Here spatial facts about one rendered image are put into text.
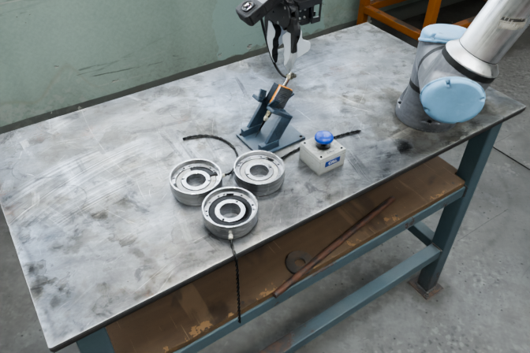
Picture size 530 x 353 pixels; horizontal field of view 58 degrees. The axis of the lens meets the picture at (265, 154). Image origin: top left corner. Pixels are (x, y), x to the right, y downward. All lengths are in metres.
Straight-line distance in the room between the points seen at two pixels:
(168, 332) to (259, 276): 0.24
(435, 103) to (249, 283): 0.57
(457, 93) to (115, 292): 0.72
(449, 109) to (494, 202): 1.34
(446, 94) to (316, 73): 0.48
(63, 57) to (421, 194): 1.77
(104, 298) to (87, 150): 0.40
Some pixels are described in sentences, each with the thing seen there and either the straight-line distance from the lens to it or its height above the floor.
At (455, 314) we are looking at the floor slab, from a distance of 1.87.
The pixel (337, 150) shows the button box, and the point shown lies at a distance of 1.02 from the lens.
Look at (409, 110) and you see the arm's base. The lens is 1.20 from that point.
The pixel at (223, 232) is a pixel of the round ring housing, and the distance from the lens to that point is 0.87.
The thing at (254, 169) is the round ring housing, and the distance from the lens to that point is 1.00.
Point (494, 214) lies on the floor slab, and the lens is 2.26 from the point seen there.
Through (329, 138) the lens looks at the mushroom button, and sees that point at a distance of 1.00.
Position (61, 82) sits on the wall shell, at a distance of 2.55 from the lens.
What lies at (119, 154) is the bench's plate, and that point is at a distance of 1.11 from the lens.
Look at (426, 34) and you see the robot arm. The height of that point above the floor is 1.02.
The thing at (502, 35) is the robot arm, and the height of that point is 1.10.
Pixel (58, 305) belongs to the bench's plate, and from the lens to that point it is 0.87.
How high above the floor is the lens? 1.48
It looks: 40 degrees down
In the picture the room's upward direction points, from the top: 1 degrees clockwise
